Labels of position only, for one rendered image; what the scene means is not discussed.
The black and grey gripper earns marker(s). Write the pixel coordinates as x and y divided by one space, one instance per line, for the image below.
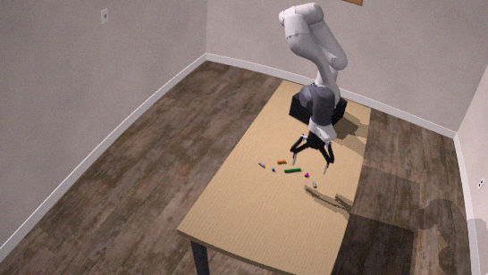
313 145

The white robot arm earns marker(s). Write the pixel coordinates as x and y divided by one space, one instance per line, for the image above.
316 43

